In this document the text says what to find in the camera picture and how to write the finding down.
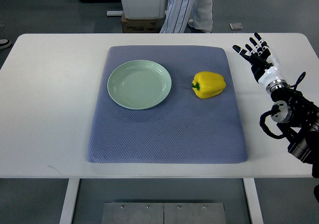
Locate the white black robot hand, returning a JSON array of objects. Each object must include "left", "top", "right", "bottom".
[{"left": 232, "top": 32, "right": 284, "bottom": 87}]

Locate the yellow bell pepper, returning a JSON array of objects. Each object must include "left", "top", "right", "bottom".
[{"left": 191, "top": 71, "right": 226, "bottom": 99}]

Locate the person in striped trousers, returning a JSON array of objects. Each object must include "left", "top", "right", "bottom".
[{"left": 160, "top": 0, "right": 213, "bottom": 33}]

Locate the small grey floor plate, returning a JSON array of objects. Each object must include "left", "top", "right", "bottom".
[{"left": 229, "top": 22, "right": 243, "bottom": 31}]

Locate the white cabinet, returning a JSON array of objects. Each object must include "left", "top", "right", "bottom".
[{"left": 106, "top": 0, "right": 167, "bottom": 20}]

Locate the grey metal base plate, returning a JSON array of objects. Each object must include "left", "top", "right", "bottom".
[{"left": 101, "top": 203, "right": 226, "bottom": 224}]

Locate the white table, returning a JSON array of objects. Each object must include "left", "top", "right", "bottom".
[{"left": 0, "top": 33, "right": 311, "bottom": 224}]

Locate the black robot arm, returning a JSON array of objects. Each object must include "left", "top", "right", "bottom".
[{"left": 260, "top": 72, "right": 319, "bottom": 178}]

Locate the brown cardboard box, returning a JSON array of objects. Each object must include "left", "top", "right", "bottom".
[{"left": 121, "top": 13, "right": 164, "bottom": 33}]

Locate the light green plate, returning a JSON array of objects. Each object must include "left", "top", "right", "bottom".
[{"left": 107, "top": 60, "right": 172, "bottom": 110}]

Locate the blue grey quilted mat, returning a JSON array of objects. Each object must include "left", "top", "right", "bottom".
[{"left": 87, "top": 45, "right": 248, "bottom": 164}]

